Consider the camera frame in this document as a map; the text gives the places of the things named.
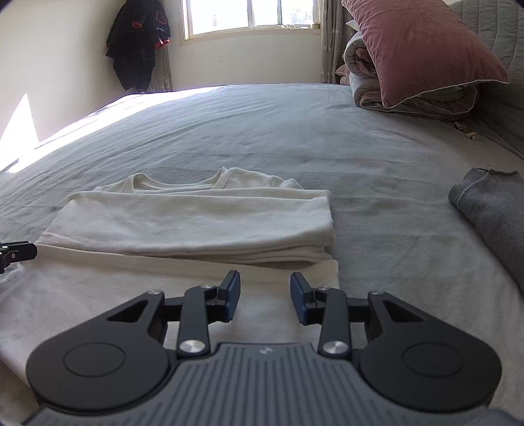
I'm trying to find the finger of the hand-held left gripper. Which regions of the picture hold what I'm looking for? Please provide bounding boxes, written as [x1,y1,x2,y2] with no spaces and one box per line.
[0,241,38,274]

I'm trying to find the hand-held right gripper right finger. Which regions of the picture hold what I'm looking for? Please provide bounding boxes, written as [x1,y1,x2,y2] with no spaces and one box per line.
[289,271,424,357]

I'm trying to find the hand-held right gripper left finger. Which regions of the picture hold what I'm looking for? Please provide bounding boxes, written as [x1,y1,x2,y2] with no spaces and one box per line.
[105,269,242,357]

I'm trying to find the cream long-sleeve shirt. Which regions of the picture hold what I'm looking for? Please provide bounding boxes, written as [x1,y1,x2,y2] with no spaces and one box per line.
[0,166,341,394]

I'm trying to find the dark hanging clothes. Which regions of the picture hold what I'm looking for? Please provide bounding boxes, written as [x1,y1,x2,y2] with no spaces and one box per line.
[105,0,172,91]

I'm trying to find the dark grey cloth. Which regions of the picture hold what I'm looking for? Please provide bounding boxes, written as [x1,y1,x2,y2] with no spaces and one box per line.
[448,166,524,293]

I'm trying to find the rolled grey pink quilt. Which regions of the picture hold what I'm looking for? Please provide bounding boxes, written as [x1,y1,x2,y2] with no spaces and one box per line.
[335,33,479,121]

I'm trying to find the white lace curtain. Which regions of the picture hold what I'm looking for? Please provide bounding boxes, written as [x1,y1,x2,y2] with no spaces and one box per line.
[145,39,173,93]

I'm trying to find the brown tassel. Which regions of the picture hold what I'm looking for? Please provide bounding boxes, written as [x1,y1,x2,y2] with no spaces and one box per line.
[452,121,479,143]

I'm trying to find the grey star-print curtain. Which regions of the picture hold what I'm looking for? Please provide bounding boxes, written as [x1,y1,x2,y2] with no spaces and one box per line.
[319,0,348,85]

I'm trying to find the large pink pillow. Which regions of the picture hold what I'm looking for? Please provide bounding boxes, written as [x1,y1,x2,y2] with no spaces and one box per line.
[341,0,510,110]

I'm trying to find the window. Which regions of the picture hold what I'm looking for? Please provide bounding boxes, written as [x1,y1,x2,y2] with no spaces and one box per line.
[182,0,322,40]

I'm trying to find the grey quilted headboard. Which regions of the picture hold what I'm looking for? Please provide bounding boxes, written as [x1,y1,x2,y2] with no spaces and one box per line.
[450,0,524,160]

